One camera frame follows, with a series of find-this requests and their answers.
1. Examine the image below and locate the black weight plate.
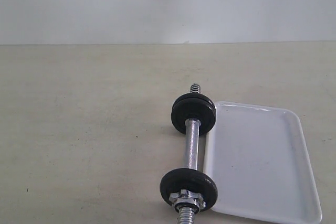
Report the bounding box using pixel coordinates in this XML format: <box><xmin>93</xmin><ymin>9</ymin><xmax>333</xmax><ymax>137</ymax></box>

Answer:
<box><xmin>160</xmin><ymin>168</ymin><xmax>218</xmax><ymax>211</ymax></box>
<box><xmin>172</xmin><ymin>93</ymin><xmax>215</xmax><ymax>109</ymax></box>

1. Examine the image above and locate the black weight plate end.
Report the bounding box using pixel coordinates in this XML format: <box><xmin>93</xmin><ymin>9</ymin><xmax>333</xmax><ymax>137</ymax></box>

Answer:
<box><xmin>171</xmin><ymin>99</ymin><xmax>216</xmax><ymax>135</ymax></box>

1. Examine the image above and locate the chrome threaded dumbbell bar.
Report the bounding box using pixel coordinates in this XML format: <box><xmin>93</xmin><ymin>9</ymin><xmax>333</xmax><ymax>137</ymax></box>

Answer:
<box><xmin>175</xmin><ymin>83</ymin><xmax>201</xmax><ymax>223</ymax></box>

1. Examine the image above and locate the white rectangular plastic tray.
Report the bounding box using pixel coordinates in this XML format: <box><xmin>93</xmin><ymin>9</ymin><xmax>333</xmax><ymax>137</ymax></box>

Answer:
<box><xmin>203</xmin><ymin>101</ymin><xmax>322</xmax><ymax>223</ymax></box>

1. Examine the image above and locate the chrome spinlock collar nut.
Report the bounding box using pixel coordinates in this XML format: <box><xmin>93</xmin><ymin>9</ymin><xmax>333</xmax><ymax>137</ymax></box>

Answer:
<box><xmin>169</xmin><ymin>189</ymin><xmax>206</xmax><ymax>210</ymax></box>

